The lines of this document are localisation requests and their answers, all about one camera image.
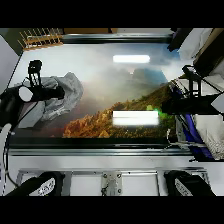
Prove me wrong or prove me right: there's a black cable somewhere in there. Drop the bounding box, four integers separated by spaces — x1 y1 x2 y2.
2 131 18 188

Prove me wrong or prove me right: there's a blue garment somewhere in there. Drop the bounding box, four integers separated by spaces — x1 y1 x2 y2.
175 113 214 160

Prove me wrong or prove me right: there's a grey garment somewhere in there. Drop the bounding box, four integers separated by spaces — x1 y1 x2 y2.
18 72 85 130

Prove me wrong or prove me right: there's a white garment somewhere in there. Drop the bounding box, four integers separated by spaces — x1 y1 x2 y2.
195 114 224 162
179 28 214 62

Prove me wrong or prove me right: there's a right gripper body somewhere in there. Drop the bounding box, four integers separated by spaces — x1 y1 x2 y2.
161 99 183 116

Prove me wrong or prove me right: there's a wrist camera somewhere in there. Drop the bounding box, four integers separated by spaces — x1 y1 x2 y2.
181 65 203 98
27 59 44 88

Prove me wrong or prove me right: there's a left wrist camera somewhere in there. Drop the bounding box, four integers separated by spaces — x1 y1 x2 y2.
27 59 44 88

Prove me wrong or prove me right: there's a black garment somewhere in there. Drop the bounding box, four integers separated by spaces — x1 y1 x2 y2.
167 28 194 53

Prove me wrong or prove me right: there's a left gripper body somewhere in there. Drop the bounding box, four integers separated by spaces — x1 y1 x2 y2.
42 86 66 102

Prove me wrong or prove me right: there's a wooden rack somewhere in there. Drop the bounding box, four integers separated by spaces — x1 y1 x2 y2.
18 28 64 52

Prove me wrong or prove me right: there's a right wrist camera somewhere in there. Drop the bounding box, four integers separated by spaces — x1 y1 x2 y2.
181 65 203 98

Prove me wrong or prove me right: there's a silver frame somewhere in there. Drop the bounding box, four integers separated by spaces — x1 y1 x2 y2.
6 146 224 197

